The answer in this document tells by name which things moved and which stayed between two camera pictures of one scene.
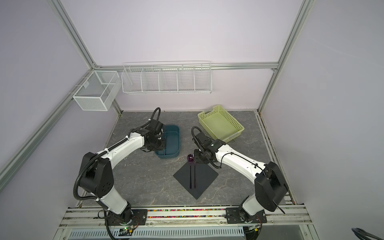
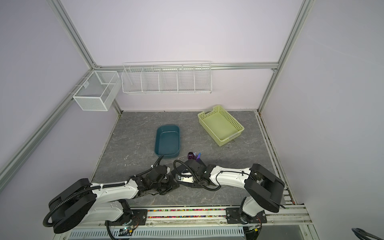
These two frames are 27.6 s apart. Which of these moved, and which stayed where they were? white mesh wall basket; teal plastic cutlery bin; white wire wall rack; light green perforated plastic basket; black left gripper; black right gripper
Moved: black right gripper; black left gripper
Stayed: white mesh wall basket; light green perforated plastic basket; white wire wall rack; teal plastic cutlery bin
